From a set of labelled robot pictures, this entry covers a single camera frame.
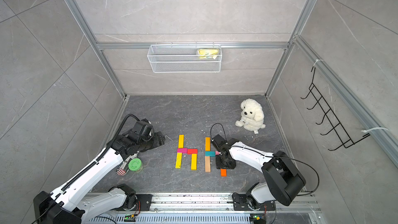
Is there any teal block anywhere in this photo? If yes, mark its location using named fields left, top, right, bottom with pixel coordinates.
left=205, top=151, right=216, bottom=157

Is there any natural wood block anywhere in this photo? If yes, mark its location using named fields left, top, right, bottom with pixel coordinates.
left=205, top=156, right=211, bottom=172

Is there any amber orange block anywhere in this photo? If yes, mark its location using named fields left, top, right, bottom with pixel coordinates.
left=205, top=137, right=211, bottom=151

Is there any red block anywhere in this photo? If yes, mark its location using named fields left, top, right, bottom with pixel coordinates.
left=187, top=148, right=198, bottom=155

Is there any magenta block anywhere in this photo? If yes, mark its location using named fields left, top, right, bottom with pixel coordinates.
left=177, top=148, right=188, bottom=153

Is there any lime yellow long block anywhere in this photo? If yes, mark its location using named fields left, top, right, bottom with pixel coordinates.
left=175, top=152, right=182, bottom=169

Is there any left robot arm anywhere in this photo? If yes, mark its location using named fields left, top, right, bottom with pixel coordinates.
left=33, top=114, right=165, bottom=224

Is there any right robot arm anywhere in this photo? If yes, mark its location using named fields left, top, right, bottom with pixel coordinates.
left=210, top=134, right=320, bottom=211

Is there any green lid jar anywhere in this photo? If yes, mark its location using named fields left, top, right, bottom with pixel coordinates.
left=128, top=158, right=143, bottom=172

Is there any newspaper print can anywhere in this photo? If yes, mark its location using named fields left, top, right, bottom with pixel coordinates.
left=116, top=162, right=129, bottom=176

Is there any white plush dog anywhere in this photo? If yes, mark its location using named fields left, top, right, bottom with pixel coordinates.
left=235, top=99, right=265, bottom=134

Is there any yellow sponge in basket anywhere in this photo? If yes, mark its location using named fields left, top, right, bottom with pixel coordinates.
left=196, top=49, right=220, bottom=60

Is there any white wire basket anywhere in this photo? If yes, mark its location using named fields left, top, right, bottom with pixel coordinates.
left=147, top=44, right=222, bottom=73

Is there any metal base rail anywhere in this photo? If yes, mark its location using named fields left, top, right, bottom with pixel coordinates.
left=83, top=193, right=326, bottom=224

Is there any black wall hook rack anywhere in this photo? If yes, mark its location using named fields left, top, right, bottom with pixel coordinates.
left=301, top=67, right=371, bottom=151

